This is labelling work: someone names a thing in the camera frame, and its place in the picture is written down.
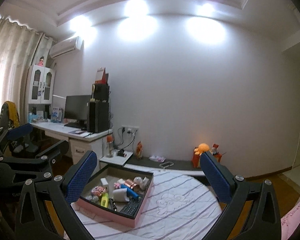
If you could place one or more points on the pink storage box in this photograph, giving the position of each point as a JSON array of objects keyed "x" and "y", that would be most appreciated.
[{"x": 107, "y": 214}]

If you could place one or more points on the red printed storage box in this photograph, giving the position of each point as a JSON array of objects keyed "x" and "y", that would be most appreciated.
[{"x": 196, "y": 161}]

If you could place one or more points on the white air conditioner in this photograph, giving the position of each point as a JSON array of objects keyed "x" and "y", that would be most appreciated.
[{"x": 65, "y": 47}]

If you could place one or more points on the pink doll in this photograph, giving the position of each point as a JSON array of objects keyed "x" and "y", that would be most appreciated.
[{"x": 41, "y": 61}]

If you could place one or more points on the pink white block toy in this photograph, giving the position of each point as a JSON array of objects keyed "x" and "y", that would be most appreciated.
[{"x": 119, "y": 183}]

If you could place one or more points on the red white packet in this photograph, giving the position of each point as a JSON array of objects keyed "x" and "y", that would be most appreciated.
[{"x": 215, "y": 148}]

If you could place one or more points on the black office chair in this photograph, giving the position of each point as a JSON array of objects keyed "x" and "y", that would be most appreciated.
[{"x": 7, "y": 120}]

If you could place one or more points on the white wall power outlet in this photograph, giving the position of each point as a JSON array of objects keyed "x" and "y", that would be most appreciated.
[{"x": 136, "y": 128}]

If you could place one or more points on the pink quilt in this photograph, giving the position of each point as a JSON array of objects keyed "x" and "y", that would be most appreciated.
[{"x": 293, "y": 217}]

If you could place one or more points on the water bottle with orange lid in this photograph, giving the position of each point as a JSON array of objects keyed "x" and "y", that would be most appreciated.
[{"x": 110, "y": 148}]

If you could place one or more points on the yellow patterned garment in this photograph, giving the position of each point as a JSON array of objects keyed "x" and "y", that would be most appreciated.
[{"x": 12, "y": 112}]

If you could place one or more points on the white bedside table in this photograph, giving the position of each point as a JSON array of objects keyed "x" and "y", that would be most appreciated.
[{"x": 110, "y": 161}]

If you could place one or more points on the red and white desk calendar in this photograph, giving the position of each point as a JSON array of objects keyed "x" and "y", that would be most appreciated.
[{"x": 101, "y": 76}]

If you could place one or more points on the tissue pack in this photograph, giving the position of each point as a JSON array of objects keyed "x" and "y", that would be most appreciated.
[{"x": 157, "y": 158}]

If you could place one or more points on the small black camera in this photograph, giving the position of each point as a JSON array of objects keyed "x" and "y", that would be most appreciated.
[{"x": 121, "y": 153}]

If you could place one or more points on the black computer tower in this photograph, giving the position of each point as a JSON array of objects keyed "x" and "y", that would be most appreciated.
[{"x": 98, "y": 117}]

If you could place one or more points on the black remote control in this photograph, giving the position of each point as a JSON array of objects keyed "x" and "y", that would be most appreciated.
[{"x": 130, "y": 207}]

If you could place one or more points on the striped white blanket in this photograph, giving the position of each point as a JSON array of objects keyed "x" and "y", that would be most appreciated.
[{"x": 177, "y": 205}]

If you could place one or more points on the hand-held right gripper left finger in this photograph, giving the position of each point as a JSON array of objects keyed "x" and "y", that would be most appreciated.
[{"x": 82, "y": 177}]

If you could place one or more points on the white glass-door cabinet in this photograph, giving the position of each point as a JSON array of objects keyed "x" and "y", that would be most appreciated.
[{"x": 41, "y": 85}]

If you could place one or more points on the ceiling spotlight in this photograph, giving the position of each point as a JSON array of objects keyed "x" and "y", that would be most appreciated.
[
  {"x": 206, "y": 8},
  {"x": 80, "y": 22},
  {"x": 136, "y": 6}
]

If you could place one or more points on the blue white box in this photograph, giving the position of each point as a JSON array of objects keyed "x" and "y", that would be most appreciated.
[{"x": 56, "y": 114}]

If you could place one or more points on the orange octopus plush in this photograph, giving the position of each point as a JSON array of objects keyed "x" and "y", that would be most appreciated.
[{"x": 201, "y": 148}]

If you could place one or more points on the white desk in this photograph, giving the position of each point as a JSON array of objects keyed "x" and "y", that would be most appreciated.
[{"x": 57, "y": 128}]

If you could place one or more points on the purple notebook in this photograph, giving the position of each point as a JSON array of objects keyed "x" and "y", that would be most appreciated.
[{"x": 77, "y": 131}]

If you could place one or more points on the green white handheld fan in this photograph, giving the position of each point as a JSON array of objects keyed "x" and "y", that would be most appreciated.
[{"x": 93, "y": 92}]

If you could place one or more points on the black computer monitor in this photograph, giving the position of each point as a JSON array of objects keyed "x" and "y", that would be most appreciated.
[{"x": 77, "y": 107}]

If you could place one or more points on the black keyboard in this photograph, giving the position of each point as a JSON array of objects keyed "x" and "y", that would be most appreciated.
[{"x": 73, "y": 125}]

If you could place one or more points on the small orange patterned box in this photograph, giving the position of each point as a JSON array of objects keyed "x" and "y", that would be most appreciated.
[{"x": 97, "y": 191}]

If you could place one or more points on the white plush toy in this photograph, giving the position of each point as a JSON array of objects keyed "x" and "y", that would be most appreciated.
[{"x": 141, "y": 182}]

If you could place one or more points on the clear plastic case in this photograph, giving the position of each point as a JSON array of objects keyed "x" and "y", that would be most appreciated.
[{"x": 92, "y": 198}]

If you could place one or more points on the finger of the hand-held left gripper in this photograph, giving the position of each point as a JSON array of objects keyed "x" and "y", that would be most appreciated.
[
  {"x": 21, "y": 131},
  {"x": 55, "y": 152}
]

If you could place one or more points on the red snack bag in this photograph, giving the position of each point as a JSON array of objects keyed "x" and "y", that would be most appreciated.
[{"x": 139, "y": 151}]

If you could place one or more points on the white phone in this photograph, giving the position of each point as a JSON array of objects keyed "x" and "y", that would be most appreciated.
[{"x": 166, "y": 165}]

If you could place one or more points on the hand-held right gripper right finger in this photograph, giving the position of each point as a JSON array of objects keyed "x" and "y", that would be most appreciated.
[{"x": 215, "y": 177}]

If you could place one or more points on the black white headboard cabinet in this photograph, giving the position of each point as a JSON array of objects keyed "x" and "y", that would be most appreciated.
[{"x": 180, "y": 163}]

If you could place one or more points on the cream curtain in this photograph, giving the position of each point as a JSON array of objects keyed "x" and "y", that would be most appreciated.
[{"x": 10, "y": 75}]

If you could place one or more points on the rose gold cup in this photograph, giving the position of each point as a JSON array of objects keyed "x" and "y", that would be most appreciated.
[{"x": 132, "y": 184}]

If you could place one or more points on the white plug adapter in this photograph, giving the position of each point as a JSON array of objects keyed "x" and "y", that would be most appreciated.
[{"x": 104, "y": 182}]

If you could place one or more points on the blue plastic tube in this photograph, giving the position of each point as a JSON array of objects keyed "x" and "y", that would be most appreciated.
[{"x": 133, "y": 193}]

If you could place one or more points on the black speaker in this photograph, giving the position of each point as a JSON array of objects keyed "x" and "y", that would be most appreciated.
[{"x": 101, "y": 93}]

